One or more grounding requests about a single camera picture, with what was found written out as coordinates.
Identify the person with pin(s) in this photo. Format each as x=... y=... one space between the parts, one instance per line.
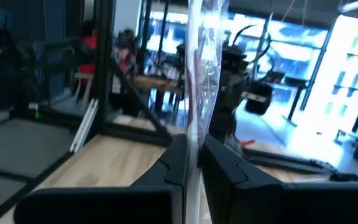
x=126 y=40
x=89 y=42

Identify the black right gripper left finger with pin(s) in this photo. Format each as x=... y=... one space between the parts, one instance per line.
x=172 y=168

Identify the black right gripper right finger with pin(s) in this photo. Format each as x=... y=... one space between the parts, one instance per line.
x=222 y=168

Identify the wooden background table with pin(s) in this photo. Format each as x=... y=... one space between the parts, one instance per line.
x=154 y=82

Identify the white plastic strip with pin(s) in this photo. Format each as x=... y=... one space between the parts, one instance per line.
x=84 y=127

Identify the dark equipment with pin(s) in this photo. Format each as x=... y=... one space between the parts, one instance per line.
x=5 y=77

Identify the clear plastic wrapper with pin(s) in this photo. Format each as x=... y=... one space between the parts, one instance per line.
x=194 y=93

